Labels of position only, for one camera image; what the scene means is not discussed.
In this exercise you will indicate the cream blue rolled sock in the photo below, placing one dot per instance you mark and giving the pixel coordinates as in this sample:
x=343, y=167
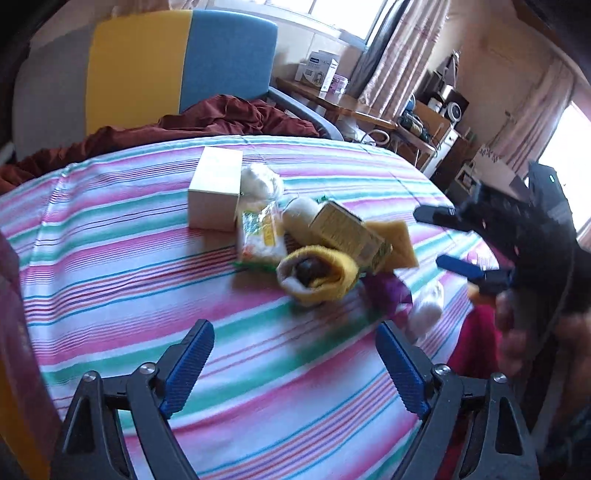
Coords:
x=297, y=218

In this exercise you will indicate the white plastic bag ball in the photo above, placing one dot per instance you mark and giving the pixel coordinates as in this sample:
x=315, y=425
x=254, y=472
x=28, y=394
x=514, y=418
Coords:
x=257, y=181

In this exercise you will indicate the clear plastic bag bundle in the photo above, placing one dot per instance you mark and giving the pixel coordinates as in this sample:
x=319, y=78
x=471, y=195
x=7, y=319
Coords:
x=426, y=311

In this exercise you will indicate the yellow sponge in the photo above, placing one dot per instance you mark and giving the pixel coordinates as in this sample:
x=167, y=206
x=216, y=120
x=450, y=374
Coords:
x=397, y=234

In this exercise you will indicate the dark red blanket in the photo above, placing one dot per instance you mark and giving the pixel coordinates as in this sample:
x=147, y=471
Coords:
x=216, y=116

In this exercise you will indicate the red garment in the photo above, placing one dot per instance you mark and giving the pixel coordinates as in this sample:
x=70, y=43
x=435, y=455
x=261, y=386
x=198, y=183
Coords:
x=475, y=354

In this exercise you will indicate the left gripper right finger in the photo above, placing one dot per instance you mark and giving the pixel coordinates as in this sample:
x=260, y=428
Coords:
x=497, y=444

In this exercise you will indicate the yellow green cracker packet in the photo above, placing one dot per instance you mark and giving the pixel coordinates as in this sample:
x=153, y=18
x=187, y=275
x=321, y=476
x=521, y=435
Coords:
x=260, y=231

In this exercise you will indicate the purple cloth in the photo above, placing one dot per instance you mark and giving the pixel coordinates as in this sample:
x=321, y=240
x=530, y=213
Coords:
x=388, y=294

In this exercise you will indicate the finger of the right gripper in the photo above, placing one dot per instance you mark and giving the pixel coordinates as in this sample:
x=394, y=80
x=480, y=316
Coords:
x=488, y=282
x=446, y=217

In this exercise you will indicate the yellow sock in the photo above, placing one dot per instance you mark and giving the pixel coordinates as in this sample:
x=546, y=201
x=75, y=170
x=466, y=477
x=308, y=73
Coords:
x=314, y=275

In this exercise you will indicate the white blue carton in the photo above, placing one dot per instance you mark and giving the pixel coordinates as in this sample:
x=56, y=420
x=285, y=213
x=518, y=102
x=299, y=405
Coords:
x=318, y=71

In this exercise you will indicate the striped bed sheet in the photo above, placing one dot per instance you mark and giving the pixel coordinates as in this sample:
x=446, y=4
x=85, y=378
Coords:
x=111, y=275

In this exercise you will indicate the wooden desk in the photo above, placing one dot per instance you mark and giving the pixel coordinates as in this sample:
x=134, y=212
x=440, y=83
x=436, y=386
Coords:
x=345, y=105

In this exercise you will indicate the pink curtain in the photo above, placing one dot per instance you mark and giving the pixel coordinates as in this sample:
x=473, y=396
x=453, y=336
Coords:
x=405, y=58

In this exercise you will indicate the person's right hand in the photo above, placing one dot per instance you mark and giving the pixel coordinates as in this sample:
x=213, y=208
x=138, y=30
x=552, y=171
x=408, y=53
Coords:
x=572, y=379

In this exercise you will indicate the green medicine box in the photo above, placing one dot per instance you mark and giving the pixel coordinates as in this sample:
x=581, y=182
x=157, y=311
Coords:
x=342, y=230

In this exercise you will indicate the white cardboard box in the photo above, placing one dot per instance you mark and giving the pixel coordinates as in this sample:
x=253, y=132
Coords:
x=214, y=190

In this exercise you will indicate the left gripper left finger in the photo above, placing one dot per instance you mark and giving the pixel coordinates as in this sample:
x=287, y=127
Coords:
x=91, y=443

